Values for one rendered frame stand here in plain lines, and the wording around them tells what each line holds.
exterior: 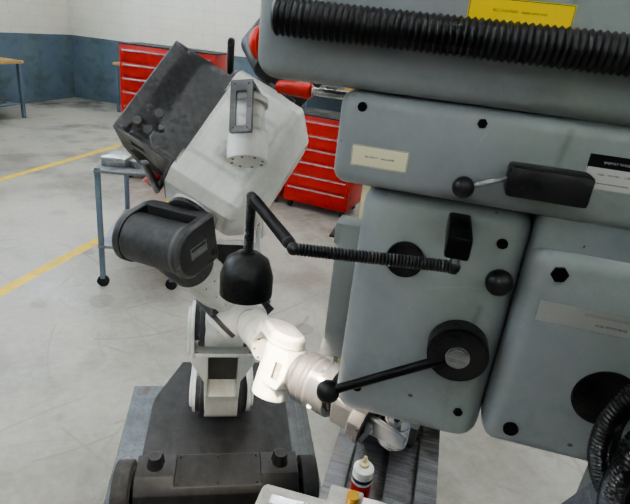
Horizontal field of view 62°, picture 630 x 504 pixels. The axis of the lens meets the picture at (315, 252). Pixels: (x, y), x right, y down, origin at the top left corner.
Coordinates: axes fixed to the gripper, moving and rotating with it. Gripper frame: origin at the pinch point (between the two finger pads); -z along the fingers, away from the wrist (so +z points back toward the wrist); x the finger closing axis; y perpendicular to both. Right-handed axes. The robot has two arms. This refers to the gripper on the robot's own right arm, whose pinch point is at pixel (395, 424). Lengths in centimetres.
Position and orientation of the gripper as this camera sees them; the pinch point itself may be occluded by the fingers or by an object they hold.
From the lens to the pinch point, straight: 86.4
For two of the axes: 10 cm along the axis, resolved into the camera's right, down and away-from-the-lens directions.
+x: 5.7, -2.6, 7.8
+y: -1.1, 9.1, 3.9
